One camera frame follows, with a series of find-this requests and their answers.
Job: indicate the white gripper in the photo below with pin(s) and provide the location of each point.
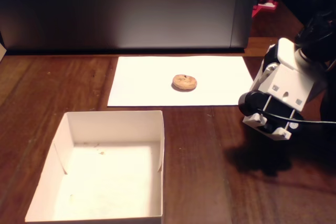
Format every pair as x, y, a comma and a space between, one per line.
268, 126

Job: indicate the round mini cookie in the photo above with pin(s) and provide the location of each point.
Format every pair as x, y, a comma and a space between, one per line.
183, 82

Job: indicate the white cardboard box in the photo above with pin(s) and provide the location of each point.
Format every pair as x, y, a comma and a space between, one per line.
105, 182

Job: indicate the red plastic clamp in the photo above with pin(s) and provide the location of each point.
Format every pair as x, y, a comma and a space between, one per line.
265, 7

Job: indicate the white paper sheet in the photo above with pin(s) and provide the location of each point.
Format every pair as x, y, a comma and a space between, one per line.
144, 82

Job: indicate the white card edge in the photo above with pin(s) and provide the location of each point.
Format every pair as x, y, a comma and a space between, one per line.
2, 51

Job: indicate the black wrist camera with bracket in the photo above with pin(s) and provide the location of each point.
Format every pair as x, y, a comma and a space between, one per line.
250, 102

